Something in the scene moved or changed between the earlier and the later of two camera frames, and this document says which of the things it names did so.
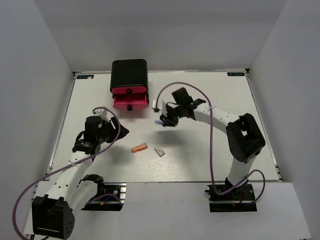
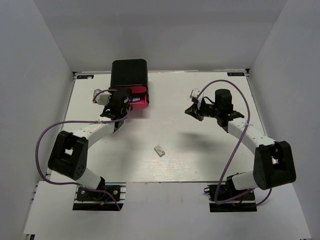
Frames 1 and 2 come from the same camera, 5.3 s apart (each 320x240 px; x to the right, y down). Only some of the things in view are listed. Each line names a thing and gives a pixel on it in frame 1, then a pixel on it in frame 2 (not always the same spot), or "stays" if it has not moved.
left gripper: (109, 124) -> (107, 106)
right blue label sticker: (235, 74) stays
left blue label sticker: (89, 77) stays
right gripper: (168, 121) -> (193, 111)
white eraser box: (159, 151) stays
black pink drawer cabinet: (129, 83) stays
